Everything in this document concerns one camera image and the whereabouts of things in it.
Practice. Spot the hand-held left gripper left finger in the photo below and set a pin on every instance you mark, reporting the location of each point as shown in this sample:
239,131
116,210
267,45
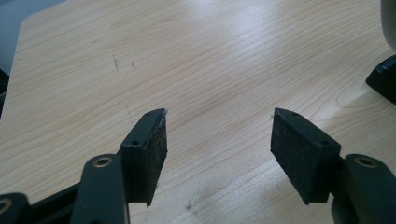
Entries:
143,155

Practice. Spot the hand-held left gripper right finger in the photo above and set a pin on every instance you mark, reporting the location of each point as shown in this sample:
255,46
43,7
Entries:
302,155

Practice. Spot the black stapler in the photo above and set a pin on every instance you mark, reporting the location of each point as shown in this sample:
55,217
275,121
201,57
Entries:
384,79

